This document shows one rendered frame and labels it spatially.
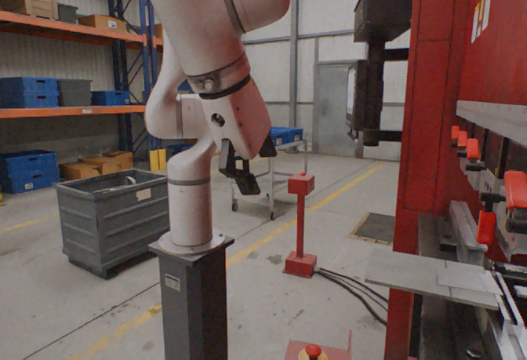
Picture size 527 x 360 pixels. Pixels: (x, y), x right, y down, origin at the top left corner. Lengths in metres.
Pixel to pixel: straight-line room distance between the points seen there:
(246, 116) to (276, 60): 8.68
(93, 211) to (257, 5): 2.56
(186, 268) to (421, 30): 1.36
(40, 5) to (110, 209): 3.96
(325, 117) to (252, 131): 7.98
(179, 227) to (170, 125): 0.28
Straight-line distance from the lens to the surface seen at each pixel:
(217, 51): 0.42
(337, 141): 8.37
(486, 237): 0.74
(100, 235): 2.90
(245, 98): 0.46
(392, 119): 8.01
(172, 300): 1.06
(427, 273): 0.94
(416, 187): 1.75
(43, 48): 7.15
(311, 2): 8.92
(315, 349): 0.95
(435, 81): 1.70
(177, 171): 0.92
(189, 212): 0.94
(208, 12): 0.41
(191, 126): 0.90
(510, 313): 0.89
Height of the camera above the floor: 1.42
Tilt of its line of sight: 11 degrees down
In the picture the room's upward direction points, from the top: straight up
